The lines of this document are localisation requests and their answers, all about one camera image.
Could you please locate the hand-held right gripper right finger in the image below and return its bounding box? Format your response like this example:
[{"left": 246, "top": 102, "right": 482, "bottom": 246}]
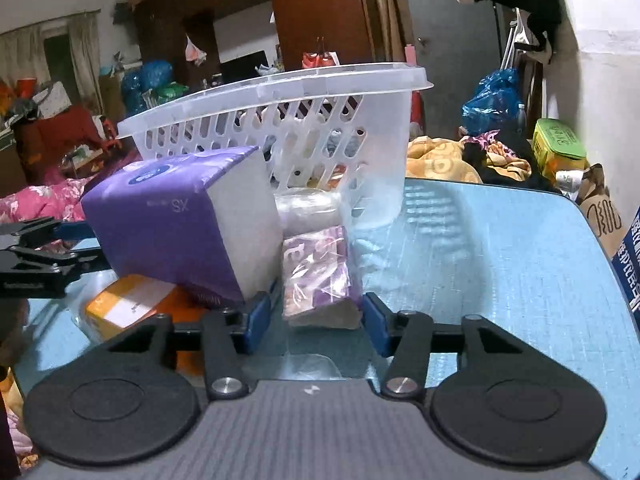
[{"left": 362, "top": 292, "right": 534, "bottom": 402}]

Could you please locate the blue plastic bag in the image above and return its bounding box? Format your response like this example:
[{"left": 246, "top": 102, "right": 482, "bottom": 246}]
[
  {"left": 460, "top": 67, "right": 523, "bottom": 136},
  {"left": 121, "top": 60, "right": 174, "bottom": 114}
]

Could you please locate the yellow patterned blanket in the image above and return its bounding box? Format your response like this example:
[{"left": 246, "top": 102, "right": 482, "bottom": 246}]
[{"left": 406, "top": 132, "right": 532, "bottom": 184}]

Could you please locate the black cloth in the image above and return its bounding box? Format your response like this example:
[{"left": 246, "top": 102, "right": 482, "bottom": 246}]
[{"left": 462, "top": 132, "right": 557, "bottom": 192}]

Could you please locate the pale curtain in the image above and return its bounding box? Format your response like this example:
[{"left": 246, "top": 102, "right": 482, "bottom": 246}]
[{"left": 0, "top": 12, "right": 102, "bottom": 97}]

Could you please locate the clear plastic roll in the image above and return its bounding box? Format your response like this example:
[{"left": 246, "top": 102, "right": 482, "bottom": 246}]
[{"left": 274, "top": 187, "right": 346, "bottom": 236}]

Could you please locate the white hanging plastic bag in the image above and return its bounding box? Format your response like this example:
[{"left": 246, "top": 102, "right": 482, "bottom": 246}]
[{"left": 185, "top": 35, "right": 209, "bottom": 67}]

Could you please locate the red bag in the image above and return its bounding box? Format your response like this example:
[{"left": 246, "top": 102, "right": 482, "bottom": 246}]
[{"left": 302, "top": 37, "right": 341, "bottom": 69}]

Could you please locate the brown paper bag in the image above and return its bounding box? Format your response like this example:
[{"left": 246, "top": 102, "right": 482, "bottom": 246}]
[{"left": 577, "top": 164, "right": 626, "bottom": 256}]

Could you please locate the brown wooden wardrobe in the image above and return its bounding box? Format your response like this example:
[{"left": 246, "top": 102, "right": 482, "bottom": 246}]
[{"left": 131, "top": 0, "right": 377, "bottom": 92}]

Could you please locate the green tin box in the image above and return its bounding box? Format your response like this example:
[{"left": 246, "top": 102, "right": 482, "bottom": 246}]
[{"left": 531, "top": 118, "right": 588, "bottom": 183}]

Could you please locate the small purple tissue packet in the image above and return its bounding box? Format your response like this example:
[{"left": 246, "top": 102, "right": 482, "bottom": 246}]
[{"left": 281, "top": 225, "right": 364, "bottom": 330}]

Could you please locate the orange box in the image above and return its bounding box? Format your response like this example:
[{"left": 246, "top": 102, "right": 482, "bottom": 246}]
[{"left": 82, "top": 274, "right": 211, "bottom": 386}]

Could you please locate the clear plastic bag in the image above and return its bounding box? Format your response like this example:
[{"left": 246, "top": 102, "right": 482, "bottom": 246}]
[{"left": 280, "top": 352, "right": 371, "bottom": 382}]

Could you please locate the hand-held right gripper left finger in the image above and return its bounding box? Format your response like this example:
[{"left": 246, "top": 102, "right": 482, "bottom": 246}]
[{"left": 106, "top": 290, "right": 274, "bottom": 402}]

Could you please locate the large purple tissue pack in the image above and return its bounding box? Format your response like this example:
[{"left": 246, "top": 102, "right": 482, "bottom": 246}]
[{"left": 80, "top": 145, "right": 285, "bottom": 308}]

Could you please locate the pink floral blanket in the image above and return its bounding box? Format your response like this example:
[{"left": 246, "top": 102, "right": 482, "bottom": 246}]
[{"left": 0, "top": 180, "right": 95, "bottom": 224}]

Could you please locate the red cloth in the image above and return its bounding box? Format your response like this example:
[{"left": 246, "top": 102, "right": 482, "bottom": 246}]
[{"left": 15, "top": 105, "right": 120, "bottom": 182}]

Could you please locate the black monitor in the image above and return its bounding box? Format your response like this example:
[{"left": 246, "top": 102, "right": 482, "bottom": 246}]
[{"left": 220, "top": 50, "right": 269, "bottom": 84}]

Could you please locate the blue cardboard box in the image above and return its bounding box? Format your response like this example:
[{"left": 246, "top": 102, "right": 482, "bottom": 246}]
[{"left": 610, "top": 205, "right": 640, "bottom": 331}]

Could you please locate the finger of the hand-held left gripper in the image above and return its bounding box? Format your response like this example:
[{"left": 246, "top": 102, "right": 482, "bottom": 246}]
[
  {"left": 0, "top": 216, "right": 97, "bottom": 252},
  {"left": 0, "top": 246, "right": 114, "bottom": 298}
]

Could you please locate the translucent plastic basket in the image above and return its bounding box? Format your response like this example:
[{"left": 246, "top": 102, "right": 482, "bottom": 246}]
[{"left": 116, "top": 62, "right": 432, "bottom": 233}]

